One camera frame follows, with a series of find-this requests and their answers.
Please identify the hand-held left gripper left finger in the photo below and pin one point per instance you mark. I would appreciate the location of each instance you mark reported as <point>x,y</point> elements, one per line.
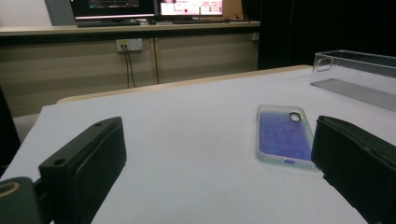
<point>93,161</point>

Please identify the clear plastic box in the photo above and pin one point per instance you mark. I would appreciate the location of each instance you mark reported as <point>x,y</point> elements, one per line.
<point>351,90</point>

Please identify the black curtain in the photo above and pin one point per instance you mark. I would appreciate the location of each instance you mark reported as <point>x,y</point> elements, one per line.
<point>327,28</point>

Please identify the white wall socket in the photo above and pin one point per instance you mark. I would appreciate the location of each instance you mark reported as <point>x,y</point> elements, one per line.
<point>134,44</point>

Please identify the wooden table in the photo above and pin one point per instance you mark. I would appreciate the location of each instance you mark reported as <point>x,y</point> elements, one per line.
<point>186,82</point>

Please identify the black computer mouse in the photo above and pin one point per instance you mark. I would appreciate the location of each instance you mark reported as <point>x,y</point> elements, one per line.
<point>152,21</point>

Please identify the bright screen monitor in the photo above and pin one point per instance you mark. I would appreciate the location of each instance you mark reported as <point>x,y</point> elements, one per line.
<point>190,7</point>

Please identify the purple translucent phone case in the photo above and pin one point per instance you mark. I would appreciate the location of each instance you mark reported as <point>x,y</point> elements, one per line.
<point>281,137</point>

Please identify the white table mat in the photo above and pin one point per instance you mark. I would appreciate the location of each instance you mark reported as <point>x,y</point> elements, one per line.
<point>193,124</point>

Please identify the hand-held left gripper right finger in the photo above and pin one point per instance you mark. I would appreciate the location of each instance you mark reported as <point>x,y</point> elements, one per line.
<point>358,161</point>

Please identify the black keyboard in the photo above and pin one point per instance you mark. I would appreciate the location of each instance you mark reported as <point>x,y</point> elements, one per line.
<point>199,21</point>
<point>107,23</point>

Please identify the long wooden desk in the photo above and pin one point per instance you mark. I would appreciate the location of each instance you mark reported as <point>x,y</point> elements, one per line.
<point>77,68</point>

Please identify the dark screen monitor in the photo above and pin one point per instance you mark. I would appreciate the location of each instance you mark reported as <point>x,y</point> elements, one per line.
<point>112,7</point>

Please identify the brown cardboard box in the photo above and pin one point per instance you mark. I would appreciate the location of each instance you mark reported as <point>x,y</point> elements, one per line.
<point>232,8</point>

